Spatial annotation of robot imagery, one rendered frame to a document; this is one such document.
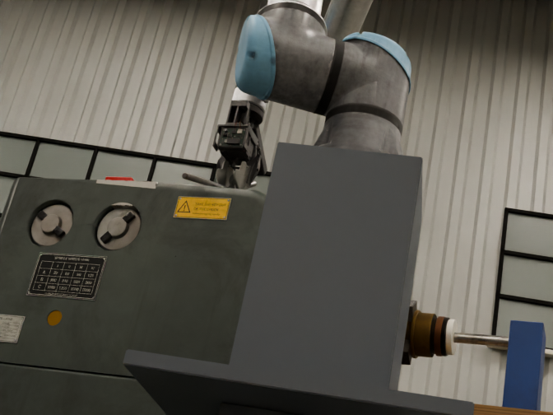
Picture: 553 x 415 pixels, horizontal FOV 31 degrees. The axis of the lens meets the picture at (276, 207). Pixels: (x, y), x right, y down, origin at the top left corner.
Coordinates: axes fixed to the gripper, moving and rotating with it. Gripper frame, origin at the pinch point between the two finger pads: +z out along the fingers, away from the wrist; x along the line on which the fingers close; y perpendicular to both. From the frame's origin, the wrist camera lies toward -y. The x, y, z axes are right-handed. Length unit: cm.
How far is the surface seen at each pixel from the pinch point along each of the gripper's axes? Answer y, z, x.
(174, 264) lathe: 14.1, 21.0, -1.4
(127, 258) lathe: 14.0, 20.3, -11.4
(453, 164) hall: -662, -383, -88
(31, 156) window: -555, -318, -481
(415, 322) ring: -7.9, 20.3, 40.0
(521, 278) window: -676, -274, -16
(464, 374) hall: -667, -176, -55
